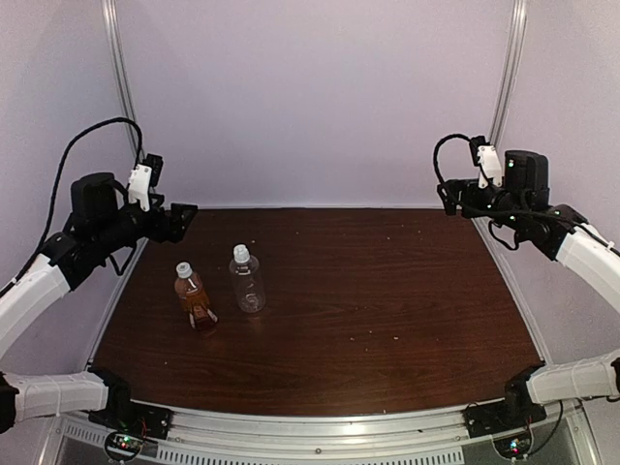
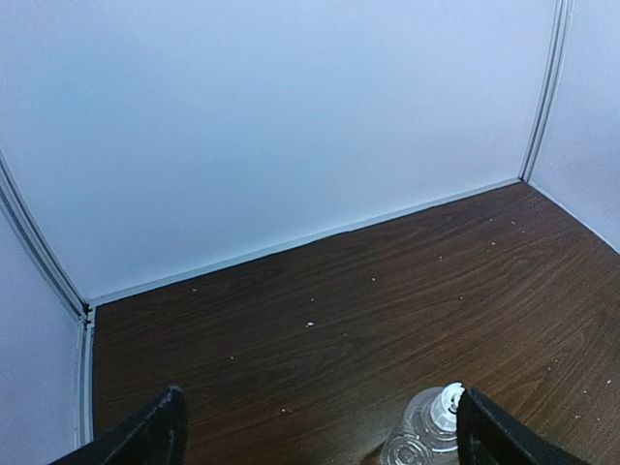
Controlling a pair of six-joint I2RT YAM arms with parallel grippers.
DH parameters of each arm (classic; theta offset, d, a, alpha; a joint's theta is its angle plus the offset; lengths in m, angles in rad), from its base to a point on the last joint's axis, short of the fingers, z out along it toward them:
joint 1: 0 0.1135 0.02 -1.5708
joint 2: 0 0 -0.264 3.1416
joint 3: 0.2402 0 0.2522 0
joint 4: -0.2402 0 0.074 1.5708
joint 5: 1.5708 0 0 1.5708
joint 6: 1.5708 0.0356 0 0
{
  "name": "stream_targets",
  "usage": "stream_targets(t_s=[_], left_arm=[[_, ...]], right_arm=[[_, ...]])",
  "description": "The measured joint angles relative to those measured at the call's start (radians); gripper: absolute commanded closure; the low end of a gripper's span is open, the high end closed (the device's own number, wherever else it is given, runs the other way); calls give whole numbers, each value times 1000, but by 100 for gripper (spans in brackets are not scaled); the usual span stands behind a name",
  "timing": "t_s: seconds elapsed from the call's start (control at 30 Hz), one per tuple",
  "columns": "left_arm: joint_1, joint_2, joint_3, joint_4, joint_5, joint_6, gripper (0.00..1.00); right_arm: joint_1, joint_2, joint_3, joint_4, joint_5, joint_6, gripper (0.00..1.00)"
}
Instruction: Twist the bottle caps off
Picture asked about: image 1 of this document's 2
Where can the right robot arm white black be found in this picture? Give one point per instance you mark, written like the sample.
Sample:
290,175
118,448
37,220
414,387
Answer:
513,192

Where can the white cap of clear bottle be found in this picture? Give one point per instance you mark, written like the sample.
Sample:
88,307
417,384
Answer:
241,254

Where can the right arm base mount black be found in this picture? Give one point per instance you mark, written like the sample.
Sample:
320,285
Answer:
515,410

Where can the left circuit board with LEDs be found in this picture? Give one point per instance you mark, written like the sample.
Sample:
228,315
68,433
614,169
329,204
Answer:
122,447

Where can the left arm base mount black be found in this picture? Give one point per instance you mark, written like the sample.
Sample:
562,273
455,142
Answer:
123,414

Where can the left aluminium frame post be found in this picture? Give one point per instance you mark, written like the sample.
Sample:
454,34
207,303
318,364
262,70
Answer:
112,28

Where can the circuit board with leds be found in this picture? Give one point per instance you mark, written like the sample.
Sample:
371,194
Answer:
513,448
122,447

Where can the aluminium frame post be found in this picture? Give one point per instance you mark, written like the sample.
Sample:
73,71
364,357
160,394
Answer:
112,28
515,45

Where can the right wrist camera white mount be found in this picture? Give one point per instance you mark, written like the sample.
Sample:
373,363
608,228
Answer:
486,158

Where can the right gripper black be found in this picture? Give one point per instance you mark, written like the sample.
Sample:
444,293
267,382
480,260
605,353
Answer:
467,186

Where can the amber tea bottle red label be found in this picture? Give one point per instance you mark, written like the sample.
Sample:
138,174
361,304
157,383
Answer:
195,303

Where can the white cap of tea bottle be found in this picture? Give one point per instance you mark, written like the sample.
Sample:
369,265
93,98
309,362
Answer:
184,270

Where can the right circuit board with LEDs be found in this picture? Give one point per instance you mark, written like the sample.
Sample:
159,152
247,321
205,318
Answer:
513,448

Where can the clear plastic bottle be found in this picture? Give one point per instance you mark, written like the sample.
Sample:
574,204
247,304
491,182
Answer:
248,285

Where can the right aluminium frame post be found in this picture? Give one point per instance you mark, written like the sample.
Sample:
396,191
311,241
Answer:
515,45

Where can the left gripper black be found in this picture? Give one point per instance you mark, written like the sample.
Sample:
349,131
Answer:
174,231

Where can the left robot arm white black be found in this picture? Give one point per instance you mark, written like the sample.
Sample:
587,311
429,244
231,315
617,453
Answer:
104,220

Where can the front aluminium rail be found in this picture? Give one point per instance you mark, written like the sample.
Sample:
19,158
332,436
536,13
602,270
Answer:
441,436

